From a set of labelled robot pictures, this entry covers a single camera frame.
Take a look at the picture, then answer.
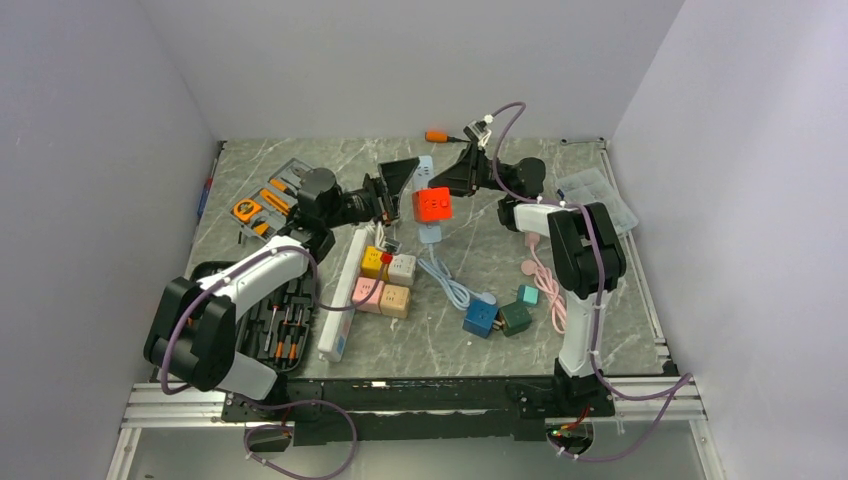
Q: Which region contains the white cube socket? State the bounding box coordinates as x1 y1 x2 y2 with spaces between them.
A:
387 254 417 287

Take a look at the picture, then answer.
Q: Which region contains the white power strip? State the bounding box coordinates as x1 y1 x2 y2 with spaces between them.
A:
317 227 373 363

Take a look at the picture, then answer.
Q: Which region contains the light blue cable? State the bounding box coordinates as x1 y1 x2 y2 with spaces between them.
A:
417 241 498 313

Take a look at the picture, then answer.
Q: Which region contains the light blue power strip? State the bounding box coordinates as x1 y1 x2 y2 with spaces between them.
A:
411 156 442 245

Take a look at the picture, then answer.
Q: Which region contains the blue red pen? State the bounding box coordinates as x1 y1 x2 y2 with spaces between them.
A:
196 158 219 221

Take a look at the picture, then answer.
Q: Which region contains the pink cube socket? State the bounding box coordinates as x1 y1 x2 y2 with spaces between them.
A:
351 277 385 314

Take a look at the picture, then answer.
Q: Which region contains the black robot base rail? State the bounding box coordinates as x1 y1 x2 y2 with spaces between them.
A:
222 375 615 446

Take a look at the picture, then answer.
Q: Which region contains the white cord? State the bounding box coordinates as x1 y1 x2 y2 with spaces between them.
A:
372 221 399 252

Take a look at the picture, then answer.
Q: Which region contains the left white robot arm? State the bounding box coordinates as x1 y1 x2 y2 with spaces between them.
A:
143 157 420 420

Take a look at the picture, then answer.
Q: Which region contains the blue cube adapter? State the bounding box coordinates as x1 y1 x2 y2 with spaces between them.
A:
462 299 498 339

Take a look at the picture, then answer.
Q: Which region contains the clear plastic organizer box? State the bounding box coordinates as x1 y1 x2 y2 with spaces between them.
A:
555 168 639 236

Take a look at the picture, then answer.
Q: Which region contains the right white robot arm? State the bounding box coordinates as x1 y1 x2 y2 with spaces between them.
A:
428 144 627 415

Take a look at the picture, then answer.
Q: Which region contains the orange handled screwdriver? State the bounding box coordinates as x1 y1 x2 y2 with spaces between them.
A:
425 130 468 144

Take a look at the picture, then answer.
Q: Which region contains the tan cube socket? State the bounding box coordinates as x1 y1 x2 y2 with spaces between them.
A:
379 284 411 319

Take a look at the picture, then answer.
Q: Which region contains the pink power strip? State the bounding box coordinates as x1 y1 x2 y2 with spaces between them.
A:
524 232 541 251

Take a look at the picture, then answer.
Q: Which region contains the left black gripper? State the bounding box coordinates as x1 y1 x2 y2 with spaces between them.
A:
325 158 421 230

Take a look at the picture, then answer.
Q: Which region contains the green cube adapter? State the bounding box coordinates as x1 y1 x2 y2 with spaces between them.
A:
494 301 532 337

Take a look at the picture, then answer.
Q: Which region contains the red cube socket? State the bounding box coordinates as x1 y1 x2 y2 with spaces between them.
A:
412 187 453 223

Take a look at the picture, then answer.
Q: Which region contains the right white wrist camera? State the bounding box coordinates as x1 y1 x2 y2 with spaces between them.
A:
463 115 494 149

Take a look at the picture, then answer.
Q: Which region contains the yellow cube socket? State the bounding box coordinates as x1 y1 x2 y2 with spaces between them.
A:
360 245 391 281

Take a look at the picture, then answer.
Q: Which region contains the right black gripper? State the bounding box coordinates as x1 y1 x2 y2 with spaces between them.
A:
424 144 515 199

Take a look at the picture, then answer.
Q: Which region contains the pink coiled cable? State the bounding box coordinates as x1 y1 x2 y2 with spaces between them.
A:
520 245 568 335

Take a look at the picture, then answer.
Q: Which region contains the teal plug adapter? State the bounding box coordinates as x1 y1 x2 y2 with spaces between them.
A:
516 285 540 306

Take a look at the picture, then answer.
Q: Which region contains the grey tool tray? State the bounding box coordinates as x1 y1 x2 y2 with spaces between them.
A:
229 158 313 242

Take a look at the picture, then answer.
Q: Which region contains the black tool case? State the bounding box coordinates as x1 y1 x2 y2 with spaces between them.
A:
188 262 321 372

